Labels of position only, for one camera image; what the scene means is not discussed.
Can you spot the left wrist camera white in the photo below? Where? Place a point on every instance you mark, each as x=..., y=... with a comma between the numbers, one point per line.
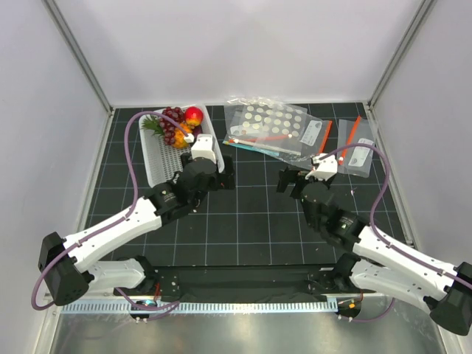
x=203, y=148

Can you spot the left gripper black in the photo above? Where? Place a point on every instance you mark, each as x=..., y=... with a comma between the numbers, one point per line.
x=224, y=180

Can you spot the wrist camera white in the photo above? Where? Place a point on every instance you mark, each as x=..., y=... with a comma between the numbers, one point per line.
x=324, y=167
x=203, y=148

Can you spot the purple eggplant toy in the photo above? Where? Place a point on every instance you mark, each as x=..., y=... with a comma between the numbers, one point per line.
x=197, y=130

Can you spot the perforated metal cable rail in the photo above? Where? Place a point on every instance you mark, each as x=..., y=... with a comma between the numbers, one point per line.
x=121, y=306

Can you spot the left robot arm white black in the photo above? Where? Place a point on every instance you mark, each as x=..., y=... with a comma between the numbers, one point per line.
x=71, y=266

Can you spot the orange zipper clear bag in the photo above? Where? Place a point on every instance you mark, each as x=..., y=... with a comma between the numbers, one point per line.
x=304, y=137

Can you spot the aluminium frame post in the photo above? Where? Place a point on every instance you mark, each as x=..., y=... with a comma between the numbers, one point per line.
x=402, y=48
x=65, y=31

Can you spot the right orange zipper bag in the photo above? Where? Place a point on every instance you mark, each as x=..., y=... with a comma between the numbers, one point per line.
x=357, y=160

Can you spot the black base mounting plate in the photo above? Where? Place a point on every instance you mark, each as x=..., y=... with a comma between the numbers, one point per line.
x=246, y=284

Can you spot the left aluminium frame post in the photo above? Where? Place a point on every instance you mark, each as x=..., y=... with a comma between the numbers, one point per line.
x=65, y=31

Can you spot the polka dot zip bag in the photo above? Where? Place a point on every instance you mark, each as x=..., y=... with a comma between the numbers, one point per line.
x=256, y=109

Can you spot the blue zipper clear bag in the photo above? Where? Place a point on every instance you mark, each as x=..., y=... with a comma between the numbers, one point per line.
x=255, y=147

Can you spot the white perforated plastic basket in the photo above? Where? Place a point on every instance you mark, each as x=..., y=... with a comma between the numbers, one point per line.
x=161, y=160

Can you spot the red yellow apple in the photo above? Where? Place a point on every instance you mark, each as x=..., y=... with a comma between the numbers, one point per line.
x=193, y=116

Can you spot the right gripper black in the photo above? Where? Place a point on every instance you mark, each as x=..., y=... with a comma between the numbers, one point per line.
x=298, y=177

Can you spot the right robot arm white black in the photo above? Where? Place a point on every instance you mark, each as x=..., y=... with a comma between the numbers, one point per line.
x=374, y=261

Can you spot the right aluminium frame post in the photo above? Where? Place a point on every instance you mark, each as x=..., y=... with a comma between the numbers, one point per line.
x=402, y=48

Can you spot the orange toy pineapple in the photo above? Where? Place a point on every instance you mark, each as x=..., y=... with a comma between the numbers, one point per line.
x=151, y=123

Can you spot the red grape bunch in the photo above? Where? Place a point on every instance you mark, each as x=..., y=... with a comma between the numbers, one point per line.
x=173, y=136

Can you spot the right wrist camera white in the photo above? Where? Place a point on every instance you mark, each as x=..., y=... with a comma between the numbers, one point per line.
x=324, y=167

